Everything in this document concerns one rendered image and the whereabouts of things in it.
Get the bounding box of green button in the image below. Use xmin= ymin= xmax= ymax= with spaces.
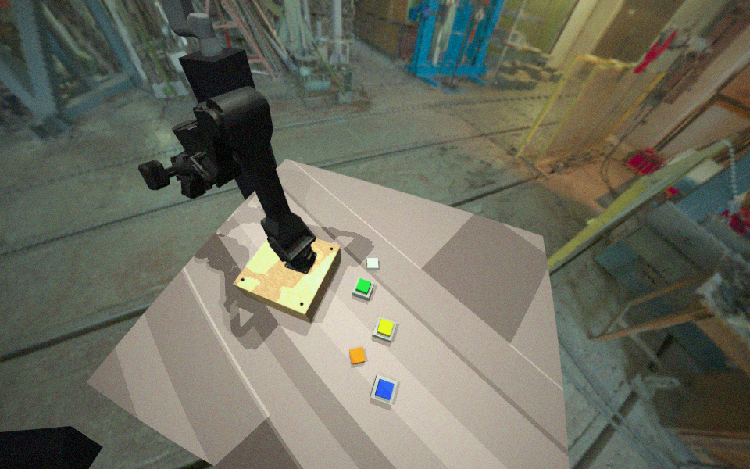
xmin=352 ymin=277 xmax=374 ymax=301

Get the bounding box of yellow button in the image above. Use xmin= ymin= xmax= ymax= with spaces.
xmin=372 ymin=316 xmax=396 ymax=342

